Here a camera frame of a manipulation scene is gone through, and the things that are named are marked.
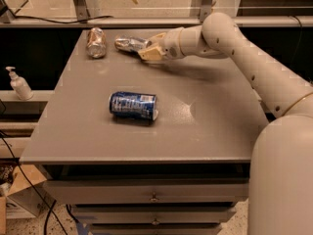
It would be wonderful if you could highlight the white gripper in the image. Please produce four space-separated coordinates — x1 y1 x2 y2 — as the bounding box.
138 27 183 61

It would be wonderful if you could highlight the silver redbull can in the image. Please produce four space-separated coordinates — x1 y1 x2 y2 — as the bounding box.
114 35 151 53

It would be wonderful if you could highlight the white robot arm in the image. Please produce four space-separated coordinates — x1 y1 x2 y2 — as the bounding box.
139 13 313 235

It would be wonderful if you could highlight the orange soda can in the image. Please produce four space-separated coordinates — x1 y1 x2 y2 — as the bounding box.
86 27 107 59

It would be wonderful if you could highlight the blue pepsi can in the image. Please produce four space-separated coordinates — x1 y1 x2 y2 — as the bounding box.
109 91 158 120

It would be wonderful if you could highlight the grey drawer cabinet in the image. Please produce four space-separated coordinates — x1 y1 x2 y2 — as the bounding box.
21 40 267 235

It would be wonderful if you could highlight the white pump bottle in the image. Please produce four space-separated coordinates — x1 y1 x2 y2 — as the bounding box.
6 67 33 101

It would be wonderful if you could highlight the cardboard box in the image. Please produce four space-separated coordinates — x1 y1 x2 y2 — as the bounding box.
0 164 47 235

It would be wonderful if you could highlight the left metal bracket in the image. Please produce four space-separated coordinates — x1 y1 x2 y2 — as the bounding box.
73 0 89 22

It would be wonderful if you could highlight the black cable on shelf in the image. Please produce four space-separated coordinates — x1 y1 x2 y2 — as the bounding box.
13 15 114 25

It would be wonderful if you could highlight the black cable on floor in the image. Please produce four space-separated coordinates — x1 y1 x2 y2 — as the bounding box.
0 130 69 235

